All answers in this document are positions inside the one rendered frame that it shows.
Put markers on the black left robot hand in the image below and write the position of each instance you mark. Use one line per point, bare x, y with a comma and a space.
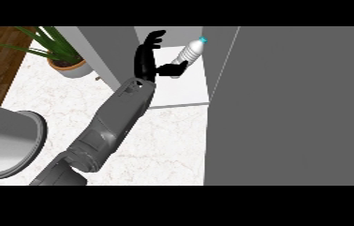
145, 61

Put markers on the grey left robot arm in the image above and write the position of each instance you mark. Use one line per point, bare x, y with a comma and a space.
113, 117

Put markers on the grey open cabinet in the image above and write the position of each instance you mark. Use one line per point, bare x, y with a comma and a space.
153, 64

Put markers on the clear water bottle blue cap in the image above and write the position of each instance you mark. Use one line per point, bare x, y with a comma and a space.
191, 51

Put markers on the large dark grey cabinet door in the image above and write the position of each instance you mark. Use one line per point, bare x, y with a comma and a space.
281, 106

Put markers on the green potted plant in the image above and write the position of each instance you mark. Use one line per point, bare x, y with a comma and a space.
58, 51

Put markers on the grey round appliance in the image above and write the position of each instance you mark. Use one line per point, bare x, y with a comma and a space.
18, 142

